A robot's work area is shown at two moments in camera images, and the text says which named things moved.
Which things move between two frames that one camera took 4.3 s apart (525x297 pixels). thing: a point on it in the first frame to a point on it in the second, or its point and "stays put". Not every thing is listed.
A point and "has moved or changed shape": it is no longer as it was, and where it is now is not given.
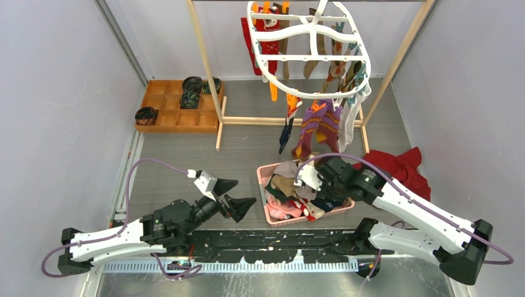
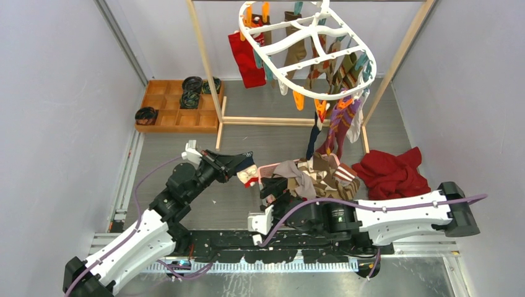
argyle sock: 337,68 to 321,70
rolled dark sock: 192,87 stays put
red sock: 270,47 to 244,55
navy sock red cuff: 290,119 to 317,127
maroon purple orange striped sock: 327,130 to 347,113
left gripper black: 238,206 to 224,166
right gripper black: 323,192 to 279,184
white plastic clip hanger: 322,55 has moved or changed shape
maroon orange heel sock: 302,149 to 328,147
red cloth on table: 403,168 stays put
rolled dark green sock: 205,86 stays put
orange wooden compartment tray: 164,95 stays put
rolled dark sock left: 146,116 stays put
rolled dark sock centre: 189,99 stays put
